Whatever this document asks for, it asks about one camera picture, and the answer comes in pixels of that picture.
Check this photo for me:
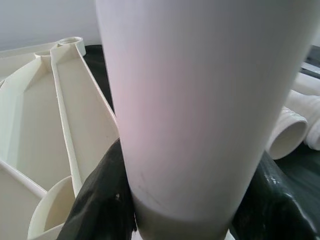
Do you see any black table cloth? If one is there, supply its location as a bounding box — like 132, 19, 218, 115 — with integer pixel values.
81, 42, 320, 201

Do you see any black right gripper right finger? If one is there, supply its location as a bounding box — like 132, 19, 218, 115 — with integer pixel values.
230, 151, 320, 240

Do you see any white plastic table leg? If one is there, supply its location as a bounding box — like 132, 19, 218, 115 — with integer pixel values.
291, 73, 320, 97
266, 104, 310, 161
95, 0, 314, 240
284, 88, 320, 151

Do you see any long white flat strip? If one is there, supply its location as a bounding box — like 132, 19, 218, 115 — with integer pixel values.
299, 59, 320, 76

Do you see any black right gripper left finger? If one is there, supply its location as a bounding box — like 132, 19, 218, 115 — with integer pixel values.
58, 138, 138, 240

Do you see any white plastic table top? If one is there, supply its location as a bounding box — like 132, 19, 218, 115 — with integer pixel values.
0, 36, 120, 240

